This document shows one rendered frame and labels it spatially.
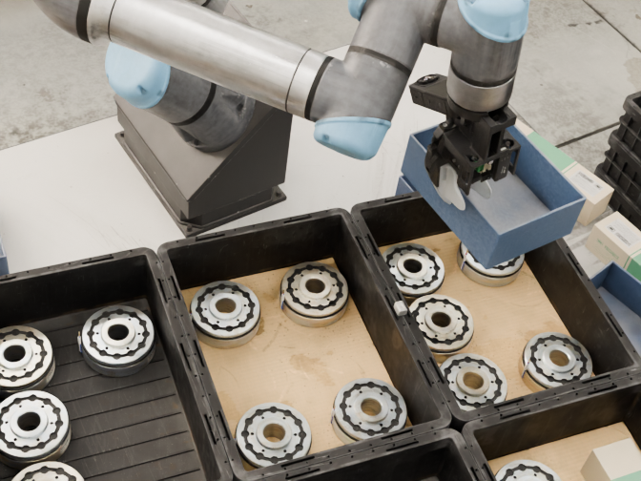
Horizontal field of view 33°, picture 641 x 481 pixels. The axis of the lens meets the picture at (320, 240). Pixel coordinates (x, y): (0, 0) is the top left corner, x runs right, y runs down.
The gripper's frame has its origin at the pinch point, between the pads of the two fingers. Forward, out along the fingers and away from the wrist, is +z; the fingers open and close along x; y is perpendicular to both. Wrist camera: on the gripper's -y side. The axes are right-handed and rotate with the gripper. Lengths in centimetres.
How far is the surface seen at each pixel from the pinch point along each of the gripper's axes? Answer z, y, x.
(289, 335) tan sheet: 27.2, -6.0, -21.2
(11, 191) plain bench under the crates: 38, -62, -46
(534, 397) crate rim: 19.6, 22.9, 0.7
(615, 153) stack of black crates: 78, -41, 83
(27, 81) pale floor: 111, -165, -22
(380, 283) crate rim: 18.6, -2.5, -8.2
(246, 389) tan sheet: 26.0, -0.3, -31.2
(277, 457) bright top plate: 22.6, 12.5, -33.0
